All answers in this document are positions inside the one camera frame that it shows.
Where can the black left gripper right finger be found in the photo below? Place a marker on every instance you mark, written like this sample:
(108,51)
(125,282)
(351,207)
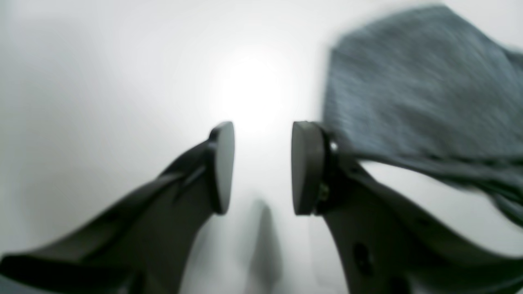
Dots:
(387,243)

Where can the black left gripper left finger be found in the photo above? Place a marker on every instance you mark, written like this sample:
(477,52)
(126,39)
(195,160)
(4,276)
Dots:
(141,244)

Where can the grey t-shirt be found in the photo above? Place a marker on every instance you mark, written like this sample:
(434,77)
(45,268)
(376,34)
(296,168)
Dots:
(425,90)

